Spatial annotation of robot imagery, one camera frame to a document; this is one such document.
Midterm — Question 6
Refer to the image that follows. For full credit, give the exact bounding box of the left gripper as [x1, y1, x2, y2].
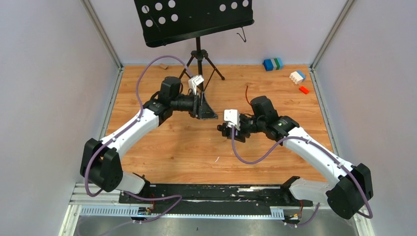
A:
[172, 91, 219, 120]

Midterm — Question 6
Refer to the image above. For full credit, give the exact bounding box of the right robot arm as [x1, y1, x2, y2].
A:
[217, 96, 374, 219]

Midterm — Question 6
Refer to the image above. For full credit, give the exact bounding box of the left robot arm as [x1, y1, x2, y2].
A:
[80, 75, 217, 203]

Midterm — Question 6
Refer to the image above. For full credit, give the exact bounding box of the blue green block stack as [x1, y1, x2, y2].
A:
[263, 58, 284, 71]

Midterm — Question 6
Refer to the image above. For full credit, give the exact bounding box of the red block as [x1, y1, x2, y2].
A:
[299, 86, 310, 94]

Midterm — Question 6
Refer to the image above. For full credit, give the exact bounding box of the white blue block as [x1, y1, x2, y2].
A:
[289, 70, 306, 85]

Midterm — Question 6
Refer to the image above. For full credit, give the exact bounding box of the black music stand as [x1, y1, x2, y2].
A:
[134, 0, 254, 80]

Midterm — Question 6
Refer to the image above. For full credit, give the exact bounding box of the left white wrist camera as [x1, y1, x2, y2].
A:
[188, 75, 204, 95]

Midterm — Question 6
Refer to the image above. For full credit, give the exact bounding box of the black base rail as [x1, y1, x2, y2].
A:
[139, 183, 313, 214]

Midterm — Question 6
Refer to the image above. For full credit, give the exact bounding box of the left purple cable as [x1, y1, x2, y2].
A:
[84, 55, 196, 203]

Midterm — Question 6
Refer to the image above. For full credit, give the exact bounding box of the white slotted cable duct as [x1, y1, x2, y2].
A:
[79, 205, 285, 220]

